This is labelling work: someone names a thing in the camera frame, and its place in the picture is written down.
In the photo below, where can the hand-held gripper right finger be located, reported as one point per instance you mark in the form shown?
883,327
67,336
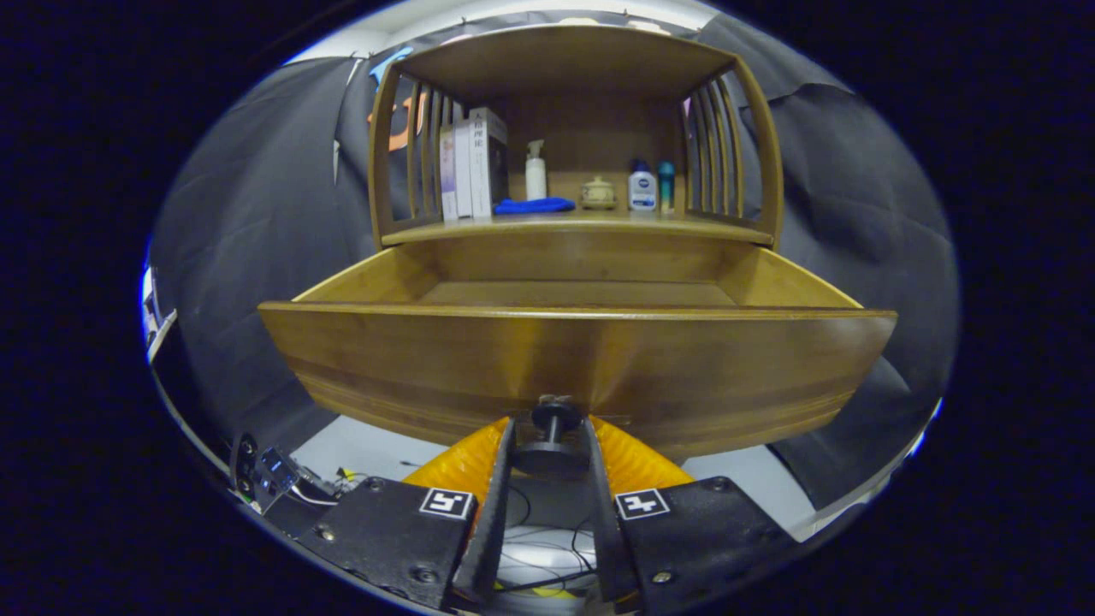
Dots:
603,513

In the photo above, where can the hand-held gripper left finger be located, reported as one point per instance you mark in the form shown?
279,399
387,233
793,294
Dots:
498,513

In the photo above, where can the black drawer knob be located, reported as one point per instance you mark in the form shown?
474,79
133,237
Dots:
552,419

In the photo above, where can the wooden drawer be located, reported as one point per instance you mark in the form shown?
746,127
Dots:
556,359

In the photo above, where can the wooden countertop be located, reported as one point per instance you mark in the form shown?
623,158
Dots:
599,225

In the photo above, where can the wooden cabinet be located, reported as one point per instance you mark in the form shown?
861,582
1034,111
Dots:
590,128

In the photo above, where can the dark electronic box blue lights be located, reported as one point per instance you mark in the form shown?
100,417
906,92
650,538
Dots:
267,470

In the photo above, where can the blue folded cloth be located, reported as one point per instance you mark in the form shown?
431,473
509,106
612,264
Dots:
535,206

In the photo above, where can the ceramic lidded teacup with saucer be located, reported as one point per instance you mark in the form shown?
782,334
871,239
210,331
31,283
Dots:
598,194

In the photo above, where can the white lotion bottle blue cap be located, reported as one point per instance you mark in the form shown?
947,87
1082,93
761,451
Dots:
642,190

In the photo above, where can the teal slim bottle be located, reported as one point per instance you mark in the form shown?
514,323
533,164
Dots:
665,184

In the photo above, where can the white pump bottle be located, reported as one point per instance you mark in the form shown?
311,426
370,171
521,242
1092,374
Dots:
536,180

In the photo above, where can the pale purple book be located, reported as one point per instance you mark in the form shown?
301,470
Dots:
447,175

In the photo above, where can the white book with portrait cover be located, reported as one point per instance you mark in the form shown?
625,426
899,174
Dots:
481,162

